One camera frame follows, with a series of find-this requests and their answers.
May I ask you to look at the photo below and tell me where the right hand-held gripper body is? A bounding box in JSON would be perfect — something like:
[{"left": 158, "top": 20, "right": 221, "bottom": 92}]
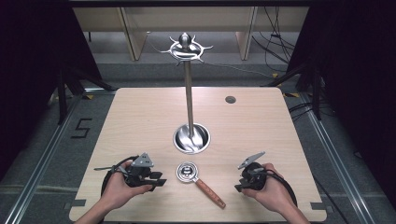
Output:
[{"left": 237, "top": 151, "right": 269, "bottom": 191}]

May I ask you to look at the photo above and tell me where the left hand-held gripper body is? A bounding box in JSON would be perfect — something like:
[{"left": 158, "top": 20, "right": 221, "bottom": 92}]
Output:
[{"left": 122, "top": 152, "right": 156, "bottom": 189}]

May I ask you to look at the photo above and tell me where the metal strainer with wooden handle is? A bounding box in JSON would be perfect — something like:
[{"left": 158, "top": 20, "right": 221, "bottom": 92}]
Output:
[{"left": 176, "top": 161, "right": 227, "bottom": 210}]

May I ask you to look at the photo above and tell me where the person's left hand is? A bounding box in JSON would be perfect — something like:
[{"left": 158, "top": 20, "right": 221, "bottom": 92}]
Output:
[{"left": 100, "top": 160, "right": 154, "bottom": 212}]

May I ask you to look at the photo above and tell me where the person's right hand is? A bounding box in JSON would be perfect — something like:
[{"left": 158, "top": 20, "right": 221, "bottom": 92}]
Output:
[{"left": 242, "top": 162, "right": 296, "bottom": 215}]

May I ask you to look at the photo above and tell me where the metal utensil hanging stand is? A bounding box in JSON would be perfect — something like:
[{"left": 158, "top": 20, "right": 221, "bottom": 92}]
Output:
[{"left": 160, "top": 32, "right": 215, "bottom": 155}]

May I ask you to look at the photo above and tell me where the black metal stand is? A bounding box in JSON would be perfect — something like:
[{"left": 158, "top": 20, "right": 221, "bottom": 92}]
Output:
[
  {"left": 56, "top": 64, "right": 117, "bottom": 126},
  {"left": 261, "top": 60, "right": 323, "bottom": 121}
]

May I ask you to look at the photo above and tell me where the dark curtain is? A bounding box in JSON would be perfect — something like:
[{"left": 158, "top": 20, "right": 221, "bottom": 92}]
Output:
[
  {"left": 286, "top": 0, "right": 396, "bottom": 200},
  {"left": 0, "top": 0, "right": 104, "bottom": 183}
]

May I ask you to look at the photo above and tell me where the beige wooden desk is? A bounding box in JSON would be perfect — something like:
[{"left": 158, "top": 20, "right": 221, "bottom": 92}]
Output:
[{"left": 72, "top": 7, "right": 310, "bottom": 62}]

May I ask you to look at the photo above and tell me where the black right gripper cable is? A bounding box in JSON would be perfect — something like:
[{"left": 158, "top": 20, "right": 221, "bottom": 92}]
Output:
[{"left": 252, "top": 168, "right": 299, "bottom": 208}]

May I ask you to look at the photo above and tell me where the aluminium floor rail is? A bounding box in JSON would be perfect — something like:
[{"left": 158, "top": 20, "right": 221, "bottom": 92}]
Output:
[
  {"left": 2, "top": 88, "right": 117, "bottom": 224},
  {"left": 281, "top": 91, "right": 375, "bottom": 224}
]

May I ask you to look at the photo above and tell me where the bundle of black floor cables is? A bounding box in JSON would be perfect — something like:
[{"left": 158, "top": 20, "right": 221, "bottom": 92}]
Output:
[{"left": 251, "top": 6, "right": 297, "bottom": 65}]

